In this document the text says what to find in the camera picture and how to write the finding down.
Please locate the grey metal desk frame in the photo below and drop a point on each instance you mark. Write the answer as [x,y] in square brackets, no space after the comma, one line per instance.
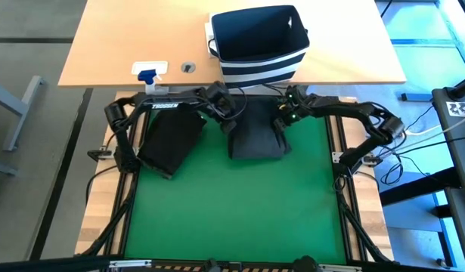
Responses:
[22,109]

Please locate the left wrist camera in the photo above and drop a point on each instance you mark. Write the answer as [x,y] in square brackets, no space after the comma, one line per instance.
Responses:
[229,126]

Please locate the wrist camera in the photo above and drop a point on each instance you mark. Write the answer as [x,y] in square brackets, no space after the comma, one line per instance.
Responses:
[280,124]
[229,126]

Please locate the black garment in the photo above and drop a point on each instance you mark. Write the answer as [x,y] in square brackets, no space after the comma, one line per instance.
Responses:
[171,140]

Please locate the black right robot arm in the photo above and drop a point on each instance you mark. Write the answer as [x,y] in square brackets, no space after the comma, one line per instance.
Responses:
[353,109]

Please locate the grey equipment cart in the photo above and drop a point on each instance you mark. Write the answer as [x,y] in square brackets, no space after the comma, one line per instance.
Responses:
[459,151]

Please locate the navy white striped laundry bin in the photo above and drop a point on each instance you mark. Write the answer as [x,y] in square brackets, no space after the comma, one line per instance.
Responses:
[262,68]

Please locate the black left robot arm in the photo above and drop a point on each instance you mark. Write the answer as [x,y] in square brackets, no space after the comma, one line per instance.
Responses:
[141,106]

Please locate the silver frame bracket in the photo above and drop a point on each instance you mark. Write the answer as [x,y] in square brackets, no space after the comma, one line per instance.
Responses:
[341,268]
[130,263]

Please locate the black pole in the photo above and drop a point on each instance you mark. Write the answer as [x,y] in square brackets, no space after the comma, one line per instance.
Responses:
[460,89]

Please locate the light wooden desk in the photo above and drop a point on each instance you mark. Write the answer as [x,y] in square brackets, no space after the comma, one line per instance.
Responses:
[122,38]

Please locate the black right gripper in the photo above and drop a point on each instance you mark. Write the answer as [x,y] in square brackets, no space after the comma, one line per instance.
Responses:
[298,106]

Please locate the black table frame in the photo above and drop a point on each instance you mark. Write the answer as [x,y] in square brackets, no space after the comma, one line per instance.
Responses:
[122,234]

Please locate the clear spray bottle blue trigger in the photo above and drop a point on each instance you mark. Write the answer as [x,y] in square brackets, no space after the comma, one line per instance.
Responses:
[149,77]

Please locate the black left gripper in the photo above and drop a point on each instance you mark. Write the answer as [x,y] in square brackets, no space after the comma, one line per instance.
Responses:
[221,100]

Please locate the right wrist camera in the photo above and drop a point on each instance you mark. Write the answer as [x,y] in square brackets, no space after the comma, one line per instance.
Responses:
[280,124]

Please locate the white label card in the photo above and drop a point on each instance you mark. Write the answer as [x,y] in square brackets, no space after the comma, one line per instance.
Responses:
[162,65]

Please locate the round desk grommet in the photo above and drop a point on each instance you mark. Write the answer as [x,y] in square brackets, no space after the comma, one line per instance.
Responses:
[188,67]

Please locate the charcoal garment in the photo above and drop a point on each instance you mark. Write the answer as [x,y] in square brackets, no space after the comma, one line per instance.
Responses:
[255,140]

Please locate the black rounded object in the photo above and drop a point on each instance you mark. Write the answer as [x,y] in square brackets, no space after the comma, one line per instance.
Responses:
[305,264]

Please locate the white printed paper tag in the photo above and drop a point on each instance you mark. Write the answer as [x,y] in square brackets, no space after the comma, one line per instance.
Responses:
[459,109]

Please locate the yellow black hazard tape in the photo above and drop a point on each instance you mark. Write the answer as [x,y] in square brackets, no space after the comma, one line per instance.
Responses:
[255,269]

